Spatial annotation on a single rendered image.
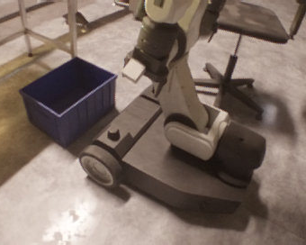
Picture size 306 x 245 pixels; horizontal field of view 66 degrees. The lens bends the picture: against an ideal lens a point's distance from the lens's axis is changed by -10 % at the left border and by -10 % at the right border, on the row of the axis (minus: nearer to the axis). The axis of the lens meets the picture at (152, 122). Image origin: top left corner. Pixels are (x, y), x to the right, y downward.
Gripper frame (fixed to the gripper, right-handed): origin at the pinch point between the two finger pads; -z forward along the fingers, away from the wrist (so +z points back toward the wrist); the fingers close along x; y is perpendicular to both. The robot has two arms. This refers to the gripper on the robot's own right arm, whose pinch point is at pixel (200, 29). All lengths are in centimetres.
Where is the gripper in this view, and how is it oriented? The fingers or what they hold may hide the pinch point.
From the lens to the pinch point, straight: 107.9
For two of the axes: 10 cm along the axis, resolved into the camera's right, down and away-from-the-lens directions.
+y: -4.9, 5.7, -6.6
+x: -8.3, -5.5, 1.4
